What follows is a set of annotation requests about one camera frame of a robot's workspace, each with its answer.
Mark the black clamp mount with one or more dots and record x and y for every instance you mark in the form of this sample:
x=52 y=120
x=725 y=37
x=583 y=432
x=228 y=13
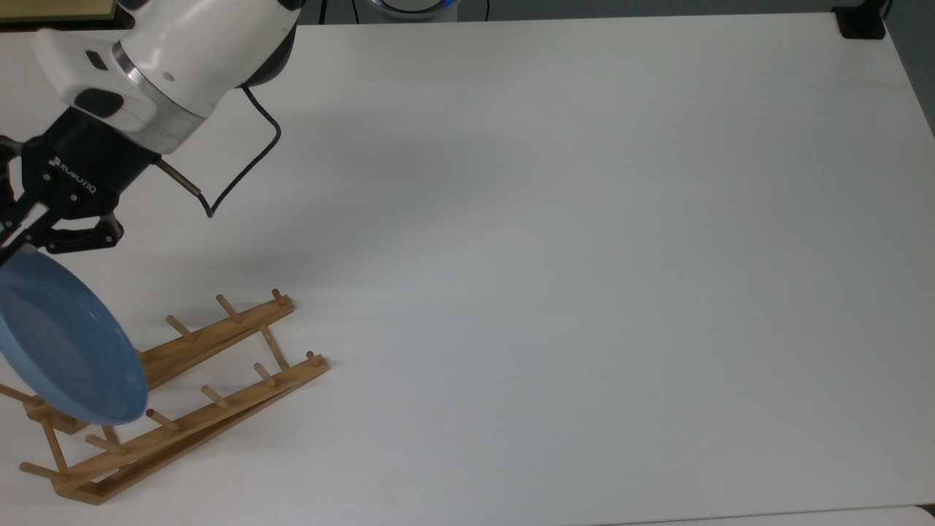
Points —
x=860 y=20

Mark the blue round plate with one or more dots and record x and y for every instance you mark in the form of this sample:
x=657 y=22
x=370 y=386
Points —
x=66 y=343

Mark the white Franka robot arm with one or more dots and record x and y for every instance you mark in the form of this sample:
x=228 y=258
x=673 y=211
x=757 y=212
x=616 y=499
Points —
x=182 y=58

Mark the wooden plate rack with pegs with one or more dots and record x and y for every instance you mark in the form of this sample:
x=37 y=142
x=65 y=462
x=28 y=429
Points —
x=212 y=340

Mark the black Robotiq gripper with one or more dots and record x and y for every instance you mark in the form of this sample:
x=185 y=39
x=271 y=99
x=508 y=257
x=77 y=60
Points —
x=80 y=172

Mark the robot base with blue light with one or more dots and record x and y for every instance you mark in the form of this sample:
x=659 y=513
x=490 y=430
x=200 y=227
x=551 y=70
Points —
x=409 y=6

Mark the yellow wooden board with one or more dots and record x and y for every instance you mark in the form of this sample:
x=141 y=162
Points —
x=55 y=7

